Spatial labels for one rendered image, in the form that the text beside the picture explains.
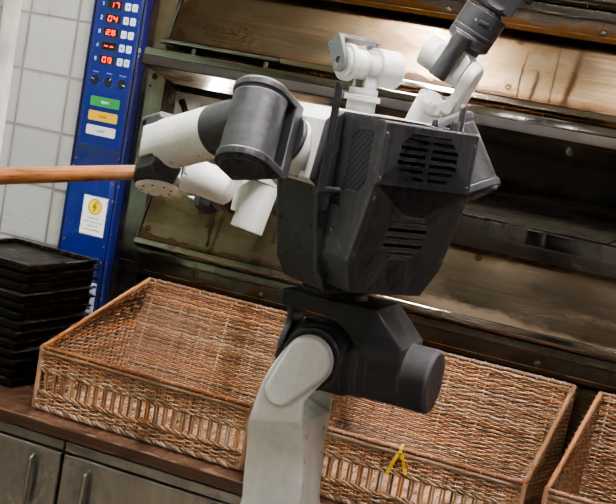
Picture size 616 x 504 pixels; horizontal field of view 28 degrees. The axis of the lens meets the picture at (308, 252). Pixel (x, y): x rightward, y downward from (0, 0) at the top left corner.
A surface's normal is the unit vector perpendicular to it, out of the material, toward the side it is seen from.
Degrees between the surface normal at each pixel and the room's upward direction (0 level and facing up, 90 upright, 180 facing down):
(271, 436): 115
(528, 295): 70
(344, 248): 91
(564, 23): 90
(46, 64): 90
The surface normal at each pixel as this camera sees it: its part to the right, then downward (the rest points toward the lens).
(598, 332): -0.29, -0.27
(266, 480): -0.36, 0.07
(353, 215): -0.83, -0.07
